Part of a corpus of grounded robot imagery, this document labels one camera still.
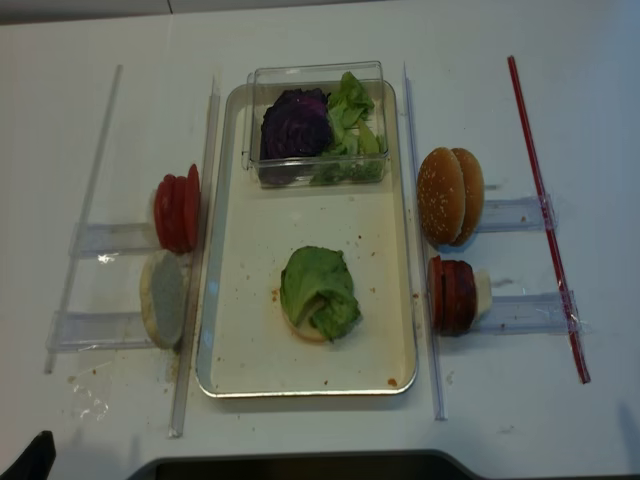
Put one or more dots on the meat patty middle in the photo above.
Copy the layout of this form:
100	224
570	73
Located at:
454	291

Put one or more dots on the tomato slice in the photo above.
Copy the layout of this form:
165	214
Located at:
162	208
191	206
175	217

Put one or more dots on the white cheese slice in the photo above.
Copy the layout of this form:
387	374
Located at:
483	291

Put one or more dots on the bottom bun on tray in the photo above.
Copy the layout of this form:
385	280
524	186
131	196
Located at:
304	329

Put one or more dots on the meat patty front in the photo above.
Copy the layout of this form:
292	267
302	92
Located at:
435	292

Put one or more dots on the clear holder upper right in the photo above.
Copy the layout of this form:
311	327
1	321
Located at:
532	213

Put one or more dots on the clear rail right of tray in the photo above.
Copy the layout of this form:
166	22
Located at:
432	342

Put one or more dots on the green lettuce leaf on bun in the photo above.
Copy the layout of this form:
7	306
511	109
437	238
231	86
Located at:
320	273

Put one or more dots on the tomato slice back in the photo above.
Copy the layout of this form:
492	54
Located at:
162	208

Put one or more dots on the tomato slice middle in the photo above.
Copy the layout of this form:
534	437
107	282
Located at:
175	217

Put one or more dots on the clear plastic container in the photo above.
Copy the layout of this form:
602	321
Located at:
265	85

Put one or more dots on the clear holder lower left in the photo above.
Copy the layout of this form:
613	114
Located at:
78	331

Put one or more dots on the red plastic rod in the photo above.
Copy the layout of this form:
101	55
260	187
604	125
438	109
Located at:
570	310

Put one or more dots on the green lettuce in container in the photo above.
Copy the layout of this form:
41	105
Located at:
349	108

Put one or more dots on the clear holder upper left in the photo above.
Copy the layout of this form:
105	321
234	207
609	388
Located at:
95	240

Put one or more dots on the sesame bun top front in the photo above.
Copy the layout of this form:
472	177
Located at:
441	196

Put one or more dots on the dark monitor edge bottom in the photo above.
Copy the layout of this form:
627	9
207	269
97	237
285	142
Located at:
369	465

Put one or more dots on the meat patty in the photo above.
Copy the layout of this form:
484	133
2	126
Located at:
454	291
466	296
435	292

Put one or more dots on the meat patty back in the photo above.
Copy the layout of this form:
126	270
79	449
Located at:
466	296

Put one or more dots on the clear holder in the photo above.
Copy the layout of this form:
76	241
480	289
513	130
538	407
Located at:
95	240
532	213
78	331
547	313

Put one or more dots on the clear rod far left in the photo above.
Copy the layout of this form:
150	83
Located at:
87	203

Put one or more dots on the metal baking tray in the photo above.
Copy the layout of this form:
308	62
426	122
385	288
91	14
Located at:
246	348

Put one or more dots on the black object bottom left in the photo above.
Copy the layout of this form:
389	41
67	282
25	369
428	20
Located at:
37	459

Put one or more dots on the purple cabbage piece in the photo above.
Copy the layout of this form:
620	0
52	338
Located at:
296	125

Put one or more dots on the clear holder lower right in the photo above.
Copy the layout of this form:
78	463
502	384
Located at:
547	313

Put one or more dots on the pale bun half left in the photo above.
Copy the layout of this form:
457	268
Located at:
162	293

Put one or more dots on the tomato slice front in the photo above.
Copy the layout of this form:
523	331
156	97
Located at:
191	206

